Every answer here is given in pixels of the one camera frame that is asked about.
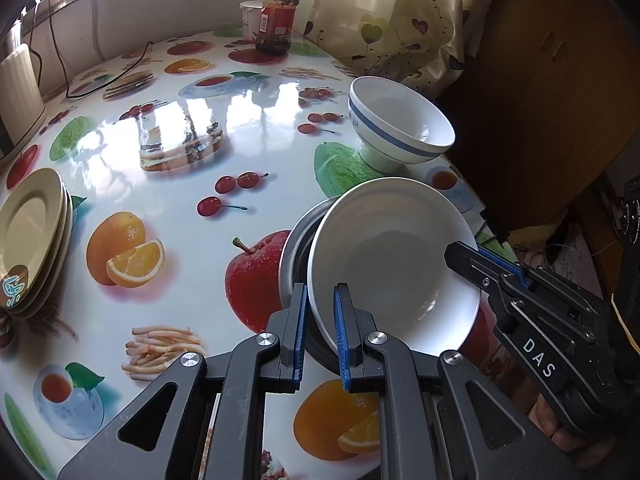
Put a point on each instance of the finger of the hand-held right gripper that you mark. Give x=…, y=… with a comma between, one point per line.
x=502, y=262
x=472, y=270

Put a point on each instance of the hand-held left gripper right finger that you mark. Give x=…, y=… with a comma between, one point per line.
x=342, y=340

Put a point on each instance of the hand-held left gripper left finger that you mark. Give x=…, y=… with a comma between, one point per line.
x=300, y=340

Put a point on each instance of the stainless steel bowl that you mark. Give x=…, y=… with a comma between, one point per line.
x=295, y=260

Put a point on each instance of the large white blue-banded bowl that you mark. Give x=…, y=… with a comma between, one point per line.
x=390, y=260

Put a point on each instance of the small footed blue-banded bowl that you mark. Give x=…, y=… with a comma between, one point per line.
x=400, y=115

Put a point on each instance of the yellow-green patterned plate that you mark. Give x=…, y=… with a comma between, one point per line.
x=71, y=232
x=68, y=220

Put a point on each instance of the stack of yellow plates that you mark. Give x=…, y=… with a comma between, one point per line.
x=30, y=230

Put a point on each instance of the person's right hand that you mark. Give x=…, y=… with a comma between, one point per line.
x=560, y=435

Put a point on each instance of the black binder clip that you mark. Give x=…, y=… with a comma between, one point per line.
x=492, y=232

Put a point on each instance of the yellow cloth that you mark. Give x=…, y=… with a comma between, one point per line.
x=535, y=233

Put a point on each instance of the floral printed cloth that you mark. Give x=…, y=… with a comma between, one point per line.
x=560, y=260

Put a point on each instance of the dark wooden cabinet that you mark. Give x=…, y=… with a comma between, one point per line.
x=550, y=85

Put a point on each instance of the fruit printed tablecloth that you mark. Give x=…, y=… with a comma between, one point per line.
x=175, y=150

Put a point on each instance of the heart printed curtain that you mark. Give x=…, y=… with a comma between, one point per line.
x=400, y=20

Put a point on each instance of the glass jar with red label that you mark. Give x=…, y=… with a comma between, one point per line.
x=277, y=25

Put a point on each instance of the white plastic tub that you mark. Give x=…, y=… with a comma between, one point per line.
x=251, y=20

